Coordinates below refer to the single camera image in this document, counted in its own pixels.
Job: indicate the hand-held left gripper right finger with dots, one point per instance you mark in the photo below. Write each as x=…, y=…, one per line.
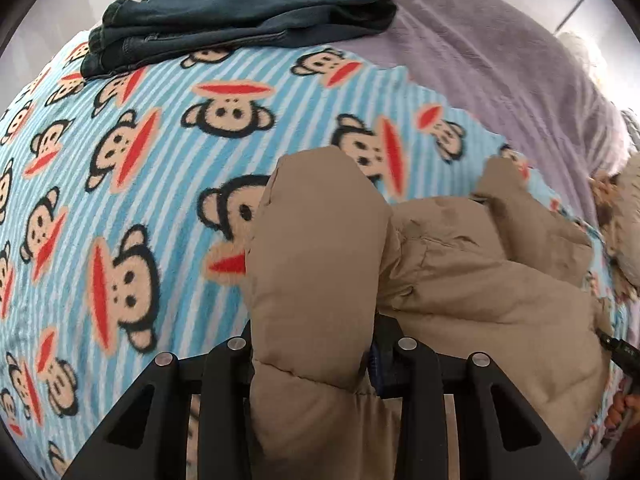
x=385, y=367

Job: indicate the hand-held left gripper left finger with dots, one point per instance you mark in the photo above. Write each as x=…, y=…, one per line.
x=227, y=410

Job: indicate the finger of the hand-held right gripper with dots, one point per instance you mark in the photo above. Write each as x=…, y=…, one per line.
x=620, y=350

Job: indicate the tan puffer jacket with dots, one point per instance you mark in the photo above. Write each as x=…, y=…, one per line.
x=450, y=280

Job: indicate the person's right hand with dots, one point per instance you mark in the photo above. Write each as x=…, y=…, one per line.
x=622, y=410

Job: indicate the round beige pleated pillow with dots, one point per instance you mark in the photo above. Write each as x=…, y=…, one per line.
x=627, y=220

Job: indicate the monkey print striped blanket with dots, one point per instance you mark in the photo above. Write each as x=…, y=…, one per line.
x=150, y=185

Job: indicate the purple fleece blanket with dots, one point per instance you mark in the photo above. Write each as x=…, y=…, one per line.
x=490, y=50

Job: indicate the dark blue jeans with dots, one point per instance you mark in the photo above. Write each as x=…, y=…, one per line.
x=240, y=20

